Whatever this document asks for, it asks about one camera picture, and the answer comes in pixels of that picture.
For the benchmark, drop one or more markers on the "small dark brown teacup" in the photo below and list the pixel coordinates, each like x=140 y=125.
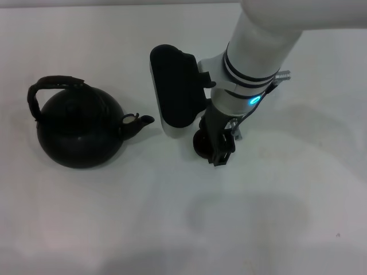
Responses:
x=202 y=146

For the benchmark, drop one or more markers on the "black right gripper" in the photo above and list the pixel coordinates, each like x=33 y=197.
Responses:
x=218 y=121

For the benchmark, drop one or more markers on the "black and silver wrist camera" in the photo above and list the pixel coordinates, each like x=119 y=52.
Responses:
x=177 y=86

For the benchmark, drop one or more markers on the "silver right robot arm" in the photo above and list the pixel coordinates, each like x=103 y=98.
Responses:
x=258 y=43

